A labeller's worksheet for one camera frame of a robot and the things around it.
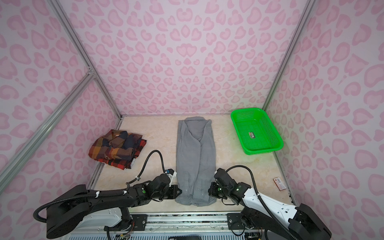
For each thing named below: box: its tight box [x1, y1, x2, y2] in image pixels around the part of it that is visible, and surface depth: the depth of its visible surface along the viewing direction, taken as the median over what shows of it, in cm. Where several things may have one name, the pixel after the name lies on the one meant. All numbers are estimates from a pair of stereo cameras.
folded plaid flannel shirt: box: [88, 130, 147, 170], surface depth 95 cm
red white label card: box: [273, 177, 287, 191], surface depth 86 cm
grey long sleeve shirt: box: [175, 116, 217, 207], surface depth 95 cm
